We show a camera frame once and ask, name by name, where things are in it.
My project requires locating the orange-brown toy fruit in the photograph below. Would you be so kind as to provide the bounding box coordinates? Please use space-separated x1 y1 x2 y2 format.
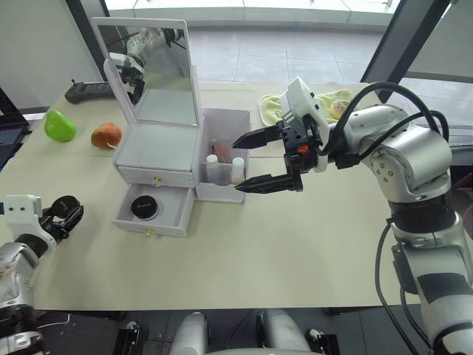
90 122 123 150

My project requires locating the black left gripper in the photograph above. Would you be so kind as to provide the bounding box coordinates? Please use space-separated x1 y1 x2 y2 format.
38 205 85 244

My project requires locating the black laptop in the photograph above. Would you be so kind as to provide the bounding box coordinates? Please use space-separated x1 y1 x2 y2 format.
0 86 32 169

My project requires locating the white-framed hinged mirror lid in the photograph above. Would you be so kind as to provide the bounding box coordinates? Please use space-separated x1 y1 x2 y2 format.
91 16 203 129

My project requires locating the green toy pear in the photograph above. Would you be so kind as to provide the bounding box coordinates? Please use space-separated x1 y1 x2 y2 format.
44 109 78 143

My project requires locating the white makeup organizer body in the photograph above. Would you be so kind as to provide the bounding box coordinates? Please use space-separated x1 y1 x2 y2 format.
112 106 252 205

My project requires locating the thin black cable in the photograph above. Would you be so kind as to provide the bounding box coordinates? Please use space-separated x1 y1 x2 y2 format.
374 217 435 352

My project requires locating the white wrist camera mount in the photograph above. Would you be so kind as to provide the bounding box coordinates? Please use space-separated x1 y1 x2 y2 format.
279 77 330 174
0 194 57 252

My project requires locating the white drawer with gold knob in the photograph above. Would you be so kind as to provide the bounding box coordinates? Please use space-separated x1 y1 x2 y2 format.
111 183 195 238
117 166 195 189

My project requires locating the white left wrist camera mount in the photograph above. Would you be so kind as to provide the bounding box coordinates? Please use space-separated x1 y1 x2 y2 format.
0 194 57 252

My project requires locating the silver rounded robot leg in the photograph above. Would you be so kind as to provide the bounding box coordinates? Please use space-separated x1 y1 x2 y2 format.
170 311 208 355
256 308 312 355

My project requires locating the black handheld controller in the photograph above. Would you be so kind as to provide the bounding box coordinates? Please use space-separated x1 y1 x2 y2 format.
64 78 116 106

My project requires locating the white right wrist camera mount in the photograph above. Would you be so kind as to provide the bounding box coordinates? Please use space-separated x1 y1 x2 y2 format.
279 77 330 174

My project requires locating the black right arm wrist cable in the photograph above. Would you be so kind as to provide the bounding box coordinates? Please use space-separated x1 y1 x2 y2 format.
319 81 450 172

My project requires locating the round black compact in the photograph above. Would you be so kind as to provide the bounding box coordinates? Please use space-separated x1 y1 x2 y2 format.
130 195 158 220

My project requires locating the small white-capped bottle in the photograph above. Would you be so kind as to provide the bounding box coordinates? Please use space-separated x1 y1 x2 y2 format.
205 154 220 183
231 156 245 185

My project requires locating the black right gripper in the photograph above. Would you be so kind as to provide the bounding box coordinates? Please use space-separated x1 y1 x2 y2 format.
231 115 321 195

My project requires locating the yellow-green towel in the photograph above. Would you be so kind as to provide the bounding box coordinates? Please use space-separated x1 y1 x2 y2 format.
257 88 361 125

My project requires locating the round pale bread roll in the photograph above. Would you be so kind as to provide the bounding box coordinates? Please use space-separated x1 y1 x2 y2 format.
329 98 350 120

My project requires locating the black box with white knob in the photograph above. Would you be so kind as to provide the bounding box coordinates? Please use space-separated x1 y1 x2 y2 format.
306 326 339 355
115 321 143 355

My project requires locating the dark window frame post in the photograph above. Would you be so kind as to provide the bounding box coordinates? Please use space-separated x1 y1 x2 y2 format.
66 0 109 85
359 0 460 104

